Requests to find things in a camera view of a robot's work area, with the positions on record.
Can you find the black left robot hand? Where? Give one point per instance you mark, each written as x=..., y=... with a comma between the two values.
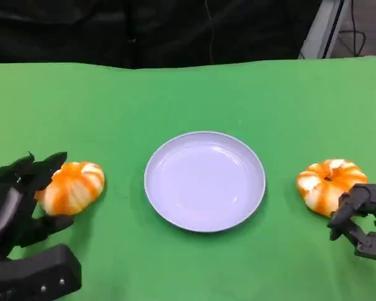
x=9, y=213

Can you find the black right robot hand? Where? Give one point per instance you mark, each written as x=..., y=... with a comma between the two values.
x=373, y=197

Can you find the lilac plate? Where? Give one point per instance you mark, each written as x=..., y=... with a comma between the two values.
x=203, y=185

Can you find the black backdrop curtain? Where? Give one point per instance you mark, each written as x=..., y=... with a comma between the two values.
x=81, y=31

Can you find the green table cloth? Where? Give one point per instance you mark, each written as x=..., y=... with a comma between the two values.
x=188, y=100

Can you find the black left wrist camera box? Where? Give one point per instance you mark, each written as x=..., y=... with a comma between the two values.
x=40, y=276

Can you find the aluminium frame post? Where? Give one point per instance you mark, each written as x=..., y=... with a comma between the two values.
x=322, y=34

